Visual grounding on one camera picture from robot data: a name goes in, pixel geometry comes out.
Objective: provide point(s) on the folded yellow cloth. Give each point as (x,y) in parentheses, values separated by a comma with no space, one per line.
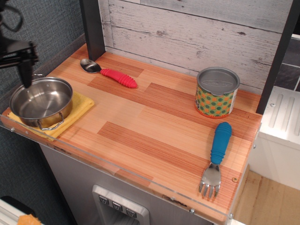
(81,105)

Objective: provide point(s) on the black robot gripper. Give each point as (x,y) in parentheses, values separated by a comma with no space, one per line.
(19,53)

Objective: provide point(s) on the clear acrylic edge guard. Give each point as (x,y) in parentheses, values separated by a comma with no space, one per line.
(152,165)

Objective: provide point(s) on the orange object bottom left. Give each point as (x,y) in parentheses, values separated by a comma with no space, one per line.
(28,220)

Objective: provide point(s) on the dark grey left post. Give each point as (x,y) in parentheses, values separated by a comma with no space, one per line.
(92,28)

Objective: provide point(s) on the silver dispenser button panel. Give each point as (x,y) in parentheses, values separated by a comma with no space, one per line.
(119,207)

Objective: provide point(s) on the dark grey right post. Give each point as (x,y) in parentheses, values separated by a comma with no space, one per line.
(279,56)

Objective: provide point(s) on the small stainless steel pot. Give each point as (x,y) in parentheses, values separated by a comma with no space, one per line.
(45,104)

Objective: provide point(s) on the grey toy cabinet front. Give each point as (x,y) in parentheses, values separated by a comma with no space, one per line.
(76,181)

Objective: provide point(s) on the spoon with red handle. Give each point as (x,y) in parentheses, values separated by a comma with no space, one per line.
(92,67)

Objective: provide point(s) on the dark grey post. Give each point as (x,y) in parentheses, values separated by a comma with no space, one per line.
(279,56)
(92,28)

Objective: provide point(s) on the fork with blue handle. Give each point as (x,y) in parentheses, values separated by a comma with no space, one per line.
(211,178)

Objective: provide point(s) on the green orange patterned can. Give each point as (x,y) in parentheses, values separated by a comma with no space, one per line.
(216,92)

